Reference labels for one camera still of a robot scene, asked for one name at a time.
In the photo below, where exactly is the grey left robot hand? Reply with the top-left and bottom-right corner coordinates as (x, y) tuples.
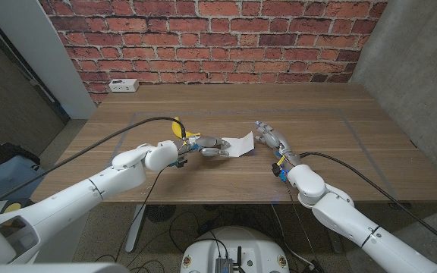
(178, 135), (231, 158)

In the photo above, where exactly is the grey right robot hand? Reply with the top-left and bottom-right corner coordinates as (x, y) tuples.
(254, 121), (303, 168)

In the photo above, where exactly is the white paper shipping label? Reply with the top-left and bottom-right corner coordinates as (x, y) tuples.
(222, 131), (256, 158)

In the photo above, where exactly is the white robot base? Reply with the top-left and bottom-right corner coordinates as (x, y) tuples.
(179, 226), (291, 273)

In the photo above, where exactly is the yellow toy banana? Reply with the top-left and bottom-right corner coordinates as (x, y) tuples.
(171, 116), (201, 140)

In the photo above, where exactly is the dark round floor fan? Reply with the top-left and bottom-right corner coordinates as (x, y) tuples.
(145, 204), (177, 224)

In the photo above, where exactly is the white power strip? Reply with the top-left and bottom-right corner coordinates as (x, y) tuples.
(108, 78), (140, 93)

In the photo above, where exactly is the red brick printed backdrop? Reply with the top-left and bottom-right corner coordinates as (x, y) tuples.
(38, 0), (389, 105)

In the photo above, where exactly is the white table leg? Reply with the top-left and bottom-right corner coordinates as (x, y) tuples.
(124, 204), (147, 253)

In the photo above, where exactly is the grey table leg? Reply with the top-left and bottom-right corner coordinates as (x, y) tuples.
(327, 228), (344, 254)

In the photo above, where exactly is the grey electronics box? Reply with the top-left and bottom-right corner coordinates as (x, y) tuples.
(215, 257), (234, 273)

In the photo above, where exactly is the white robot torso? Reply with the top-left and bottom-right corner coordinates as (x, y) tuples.
(0, 262), (130, 273)

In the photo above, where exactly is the blue grey storage bin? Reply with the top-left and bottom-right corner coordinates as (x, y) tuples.
(0, 155), (48, 202)

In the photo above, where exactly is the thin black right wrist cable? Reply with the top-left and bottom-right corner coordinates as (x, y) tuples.
(285, 180), (318, 262)

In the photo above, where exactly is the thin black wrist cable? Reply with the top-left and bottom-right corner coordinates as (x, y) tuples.
(114, 166), (166, 262)
(285, 180), (318, 262)

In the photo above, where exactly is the thin black left wrist cable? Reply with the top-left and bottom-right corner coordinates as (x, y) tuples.
(114, 166), (166, 262)

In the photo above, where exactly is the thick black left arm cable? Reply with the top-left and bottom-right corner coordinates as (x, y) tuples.
(0, 116), (187, 217)

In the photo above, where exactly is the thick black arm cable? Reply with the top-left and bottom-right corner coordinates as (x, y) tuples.
(0, 116), (187, 217)
(300, 151), (437, 254)

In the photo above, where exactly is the grey floor cable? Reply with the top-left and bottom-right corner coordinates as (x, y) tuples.
(270, 204), (314, 268)

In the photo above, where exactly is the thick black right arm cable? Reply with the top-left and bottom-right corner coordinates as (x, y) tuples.
(300, 151), (437, 254)

